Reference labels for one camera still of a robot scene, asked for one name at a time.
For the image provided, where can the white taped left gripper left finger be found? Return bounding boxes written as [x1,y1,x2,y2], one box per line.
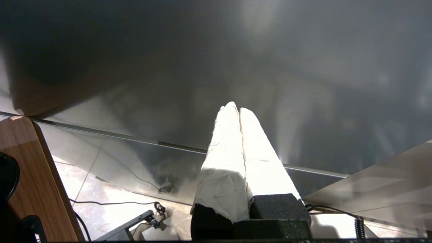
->
[191,101,250,241]

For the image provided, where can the wooden desk top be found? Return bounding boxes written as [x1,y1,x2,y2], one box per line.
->
[0,116,85,242]

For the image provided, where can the thin black floor cable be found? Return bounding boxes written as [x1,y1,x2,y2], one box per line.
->
[69,199,167,230]

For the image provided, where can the black curved bracket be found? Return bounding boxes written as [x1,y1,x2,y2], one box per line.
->
[20,215,48,242]

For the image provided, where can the stainless steel appliance door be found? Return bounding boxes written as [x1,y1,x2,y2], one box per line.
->
[0,0,432,206]

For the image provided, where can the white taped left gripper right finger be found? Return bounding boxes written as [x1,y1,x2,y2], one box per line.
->
[240,108,312,220]

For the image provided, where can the black coiled cable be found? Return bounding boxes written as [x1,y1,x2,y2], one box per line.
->
[305,204,367,240]

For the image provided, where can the grey flat panel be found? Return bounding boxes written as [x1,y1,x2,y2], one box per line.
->
[302,139,432,237]

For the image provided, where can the black round chair part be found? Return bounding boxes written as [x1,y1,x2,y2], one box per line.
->
[0,152,20,203]

